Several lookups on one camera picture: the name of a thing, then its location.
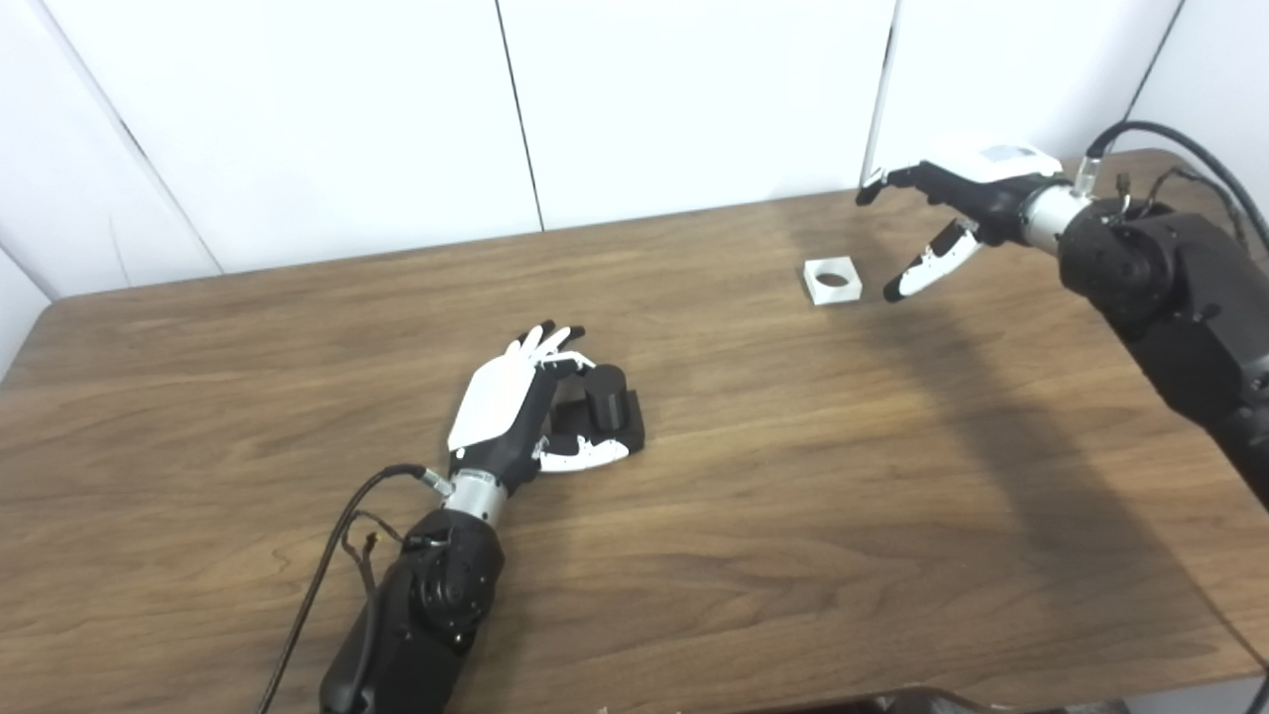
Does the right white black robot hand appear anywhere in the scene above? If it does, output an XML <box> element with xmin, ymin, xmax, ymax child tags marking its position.
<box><xmin>857</xmin><ymin>141</ymin><xmax>1067</xmax><ymax>303</ymax></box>

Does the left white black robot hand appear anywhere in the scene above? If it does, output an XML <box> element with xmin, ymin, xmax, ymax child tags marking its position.
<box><xmin>447</xmin><ymin>320</ymin><xmax>632</xmax><ymax>495</ymax></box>

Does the black peg with square base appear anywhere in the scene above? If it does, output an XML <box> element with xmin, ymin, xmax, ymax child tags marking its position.
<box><xmin>547</xmin><ymin>363</ymin><xmax>646</xmax><ymax>459</ymax></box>

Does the white square piece with hole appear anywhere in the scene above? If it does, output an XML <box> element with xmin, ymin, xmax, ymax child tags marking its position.
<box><xmin>803</xmin><ymin>257</ymin><xmax>864</xmax><ymax>306</ymax></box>

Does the dark robot torso edge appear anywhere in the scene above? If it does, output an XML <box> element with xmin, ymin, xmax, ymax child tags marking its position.
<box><xmin>734</xmin><ymin>686</ymin><xmax>1121</xmax><ymax>714</ymax></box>

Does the left thin braided wire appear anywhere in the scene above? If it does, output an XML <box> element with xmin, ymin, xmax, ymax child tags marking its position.
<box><xmin>340</xmin><ymin>511</ymin><xmax>407</xmax><ymax>596</ymax></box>

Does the thin braided wire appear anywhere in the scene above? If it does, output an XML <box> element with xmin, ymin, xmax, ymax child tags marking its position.
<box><xmin>340</xmin><ymin>511</ymin><xmax>407</xmax><ymax>596</ymax></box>
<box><xmin>1115</xmin><ymin>166</ymin><xmax>1250</xmax><ymax>249</ymax></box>

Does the right thin braided wire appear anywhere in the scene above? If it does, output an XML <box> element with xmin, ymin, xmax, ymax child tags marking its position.
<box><xmin>1115</xmin><ymin>166</ymin><xmax>1250</xmax><ymax>249</ymax></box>

